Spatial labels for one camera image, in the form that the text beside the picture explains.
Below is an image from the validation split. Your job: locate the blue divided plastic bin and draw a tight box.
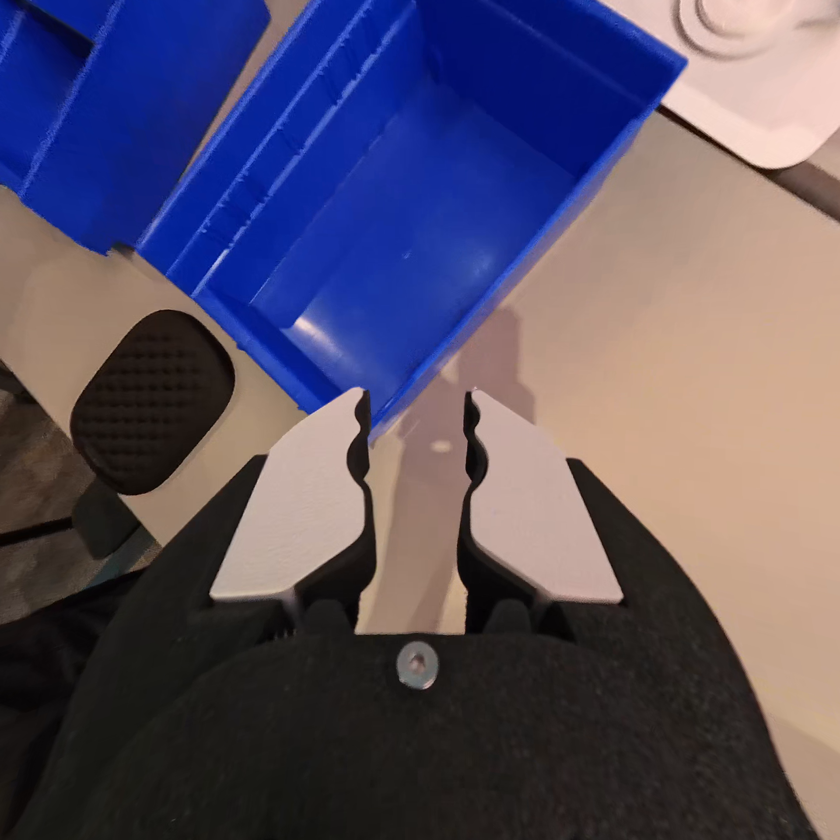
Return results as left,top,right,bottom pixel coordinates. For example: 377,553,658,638
0,0,271,256

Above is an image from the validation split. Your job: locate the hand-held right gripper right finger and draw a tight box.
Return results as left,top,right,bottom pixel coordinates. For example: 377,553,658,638
458,388,626,605

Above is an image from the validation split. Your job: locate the black chair armrest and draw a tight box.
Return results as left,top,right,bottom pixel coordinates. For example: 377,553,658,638
69,310,237,496

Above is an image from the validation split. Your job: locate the person's black clothing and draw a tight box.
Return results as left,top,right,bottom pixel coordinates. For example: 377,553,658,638
0,571,142,840

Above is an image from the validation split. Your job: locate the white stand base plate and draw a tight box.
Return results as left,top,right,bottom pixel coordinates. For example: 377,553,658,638
600,0,840,170

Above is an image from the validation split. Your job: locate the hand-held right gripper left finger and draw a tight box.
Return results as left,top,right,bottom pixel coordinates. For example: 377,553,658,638
209,387,376,603

